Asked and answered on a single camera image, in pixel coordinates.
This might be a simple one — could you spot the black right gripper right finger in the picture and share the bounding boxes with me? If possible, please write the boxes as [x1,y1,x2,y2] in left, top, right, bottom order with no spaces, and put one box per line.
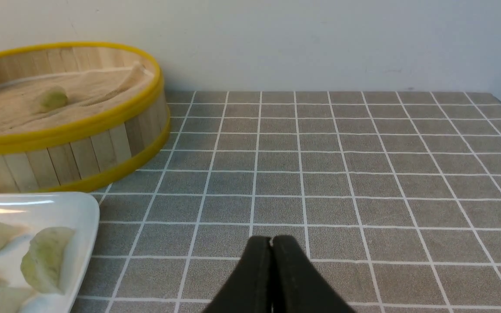
[272,235,355,313]

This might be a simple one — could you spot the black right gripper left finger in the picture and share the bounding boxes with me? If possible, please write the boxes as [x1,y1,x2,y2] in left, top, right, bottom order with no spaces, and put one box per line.
[204,236,272,313]

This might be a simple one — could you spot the green dumpling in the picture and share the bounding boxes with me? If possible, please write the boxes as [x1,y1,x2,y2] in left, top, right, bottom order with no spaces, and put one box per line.
[34,86,68,113]
[20,226,75,294]

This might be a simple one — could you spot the white square plate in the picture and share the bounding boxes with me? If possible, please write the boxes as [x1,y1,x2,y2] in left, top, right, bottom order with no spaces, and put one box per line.
[0,192,100,313]

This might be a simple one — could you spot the grey checked tablecloth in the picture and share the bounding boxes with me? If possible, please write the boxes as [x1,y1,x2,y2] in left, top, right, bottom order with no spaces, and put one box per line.
[72,91,501,313]

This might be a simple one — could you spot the yellow rimmed bamboo steamer basket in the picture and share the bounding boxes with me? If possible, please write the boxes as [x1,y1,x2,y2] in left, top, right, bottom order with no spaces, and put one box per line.
[0,41,170,193]

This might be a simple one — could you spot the white dumpling lower right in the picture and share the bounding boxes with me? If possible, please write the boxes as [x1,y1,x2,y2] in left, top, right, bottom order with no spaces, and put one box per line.
[0,287,34,313]

